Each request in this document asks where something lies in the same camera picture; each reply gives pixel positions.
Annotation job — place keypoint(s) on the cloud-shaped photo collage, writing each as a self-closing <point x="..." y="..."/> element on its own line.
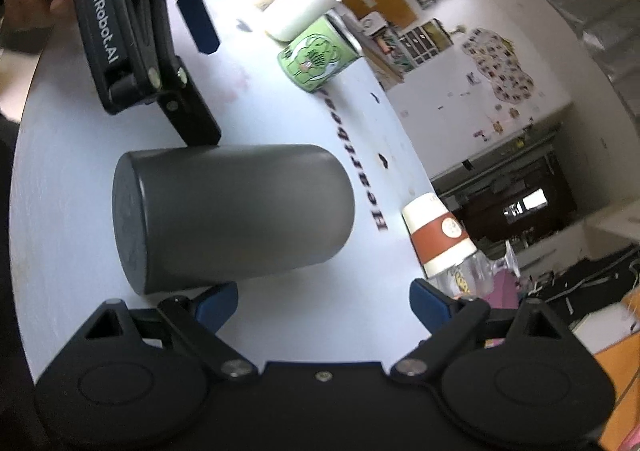
<point x="495" y="58"/>

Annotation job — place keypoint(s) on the dark grey cup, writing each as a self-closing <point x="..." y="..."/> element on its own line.
<point x="193" y="217"/>

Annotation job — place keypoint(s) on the small drawer organizer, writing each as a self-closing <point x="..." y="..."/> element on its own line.
<point x="425" y="42"/>

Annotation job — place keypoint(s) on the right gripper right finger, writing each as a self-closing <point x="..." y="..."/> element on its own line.
<point x="455" y="326"/>

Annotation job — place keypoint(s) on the green cartoon tin can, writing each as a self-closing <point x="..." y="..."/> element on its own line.
<point x="323" y="50"/>

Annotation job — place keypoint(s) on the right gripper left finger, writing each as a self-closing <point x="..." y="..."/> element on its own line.
<point x="195" y="322"/>

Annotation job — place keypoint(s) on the white cup brown sleeve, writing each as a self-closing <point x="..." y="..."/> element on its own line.
<point x="438" y="238"/>

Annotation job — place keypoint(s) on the person's left hand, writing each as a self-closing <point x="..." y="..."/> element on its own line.
<point x="23" y="15"/>

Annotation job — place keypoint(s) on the white small appliance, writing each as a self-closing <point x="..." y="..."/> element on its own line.
<point x="373" y="23"/>

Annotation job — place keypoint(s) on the white plastic cup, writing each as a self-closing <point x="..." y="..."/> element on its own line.
<point x="284" y="19"/>

